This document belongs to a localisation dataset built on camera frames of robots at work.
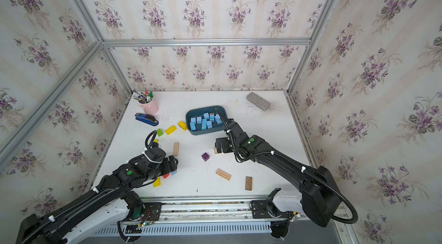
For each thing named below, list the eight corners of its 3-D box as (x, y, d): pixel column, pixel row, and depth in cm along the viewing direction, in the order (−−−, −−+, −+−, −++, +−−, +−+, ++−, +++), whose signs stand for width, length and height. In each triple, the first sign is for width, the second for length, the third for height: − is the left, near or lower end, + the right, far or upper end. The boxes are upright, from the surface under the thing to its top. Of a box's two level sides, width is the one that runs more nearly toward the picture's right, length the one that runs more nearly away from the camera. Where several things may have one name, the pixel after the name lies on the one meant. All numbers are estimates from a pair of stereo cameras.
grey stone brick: (245, 98, 119) (246, 95, 117) (251, 94, 122) (251, 91, 120) (265, 111, 112) (266, 108, 109) (270, 106, 115) (271, 103, 112)
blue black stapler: (135, 119, 107) (133, 115, 104) (139, 115, 110) (137, 111, 106) (156, 126, 104) (154, 122, 101) (160, 121, 107) (158, 117, 103)
